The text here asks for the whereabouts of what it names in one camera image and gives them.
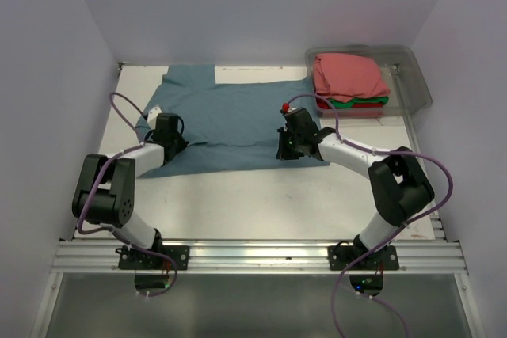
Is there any blue t-shirt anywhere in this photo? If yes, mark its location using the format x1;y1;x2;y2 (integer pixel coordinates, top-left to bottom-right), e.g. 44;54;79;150
145;65;327;178

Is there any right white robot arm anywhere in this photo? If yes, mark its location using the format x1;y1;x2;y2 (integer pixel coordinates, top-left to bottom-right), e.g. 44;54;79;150
276;104;435;269

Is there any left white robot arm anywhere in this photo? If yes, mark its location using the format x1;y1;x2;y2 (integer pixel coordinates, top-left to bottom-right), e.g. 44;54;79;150
71;112;189;269

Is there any folded red t-shirt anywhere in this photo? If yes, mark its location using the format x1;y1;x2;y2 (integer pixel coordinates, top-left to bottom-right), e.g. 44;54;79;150
314;97;389;117

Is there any folded green t-shirt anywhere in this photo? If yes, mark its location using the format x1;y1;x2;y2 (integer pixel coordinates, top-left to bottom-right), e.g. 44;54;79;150
327;97;389;109

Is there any folded pink t-shirt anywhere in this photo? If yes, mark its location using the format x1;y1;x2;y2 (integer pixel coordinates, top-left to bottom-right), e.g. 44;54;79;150
313;53;391;102

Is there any clear plastic bin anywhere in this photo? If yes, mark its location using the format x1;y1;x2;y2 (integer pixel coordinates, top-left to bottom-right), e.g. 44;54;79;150
305;45;433;118

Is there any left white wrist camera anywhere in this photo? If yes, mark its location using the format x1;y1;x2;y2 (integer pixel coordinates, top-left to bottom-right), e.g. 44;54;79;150
147;105;162;123

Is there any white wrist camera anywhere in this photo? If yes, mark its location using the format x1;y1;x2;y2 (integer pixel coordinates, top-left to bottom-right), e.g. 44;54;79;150
147;105;162;123
280;103;297;115

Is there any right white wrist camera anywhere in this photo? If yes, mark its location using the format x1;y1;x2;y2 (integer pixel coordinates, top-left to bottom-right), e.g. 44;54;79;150
280;103;297;115

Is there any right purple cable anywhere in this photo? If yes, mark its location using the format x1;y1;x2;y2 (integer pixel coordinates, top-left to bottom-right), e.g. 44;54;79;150
287;93;455;338

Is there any purple cable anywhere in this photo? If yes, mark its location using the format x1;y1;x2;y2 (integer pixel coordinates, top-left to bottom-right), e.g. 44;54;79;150
287;93;455;338
76;92;178;298

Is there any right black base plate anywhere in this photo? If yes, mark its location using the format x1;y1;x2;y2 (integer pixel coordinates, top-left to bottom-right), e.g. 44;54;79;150
327;242;400;271

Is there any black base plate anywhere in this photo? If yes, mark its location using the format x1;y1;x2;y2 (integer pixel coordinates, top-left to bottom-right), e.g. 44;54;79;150
115;245;190;271
327;242;400;271

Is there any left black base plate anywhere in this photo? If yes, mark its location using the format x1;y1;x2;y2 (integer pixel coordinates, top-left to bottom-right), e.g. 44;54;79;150
115;245;190;271

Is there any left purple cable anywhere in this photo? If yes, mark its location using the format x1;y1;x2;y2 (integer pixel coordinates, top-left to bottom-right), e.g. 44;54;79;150
76;92;178;298

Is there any aluminium mounting rail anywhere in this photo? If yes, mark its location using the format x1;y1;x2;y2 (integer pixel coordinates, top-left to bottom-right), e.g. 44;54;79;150
50;238;467;275

